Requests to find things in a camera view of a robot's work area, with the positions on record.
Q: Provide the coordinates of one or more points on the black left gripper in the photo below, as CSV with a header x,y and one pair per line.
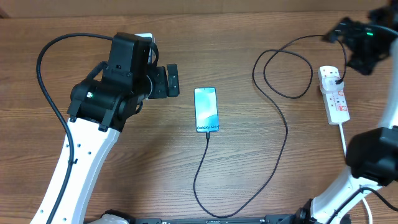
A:
x,y
158,73

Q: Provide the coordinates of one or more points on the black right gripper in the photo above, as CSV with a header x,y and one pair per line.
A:
x,y
365,67

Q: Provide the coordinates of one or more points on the Samsung Galaxy smartphone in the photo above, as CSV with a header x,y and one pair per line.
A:
x,y
206,110

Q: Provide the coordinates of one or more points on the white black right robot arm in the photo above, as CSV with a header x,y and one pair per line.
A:
x,y
370,156

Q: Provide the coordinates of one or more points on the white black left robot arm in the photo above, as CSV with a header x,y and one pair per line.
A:
x,y
100,105

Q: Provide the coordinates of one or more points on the white charger plug adapter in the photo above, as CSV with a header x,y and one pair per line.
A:
x,y
329,85

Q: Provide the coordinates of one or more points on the white power strip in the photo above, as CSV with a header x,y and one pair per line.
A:
x,y
335,103

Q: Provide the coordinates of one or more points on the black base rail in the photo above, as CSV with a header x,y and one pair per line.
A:
x,y
268,219

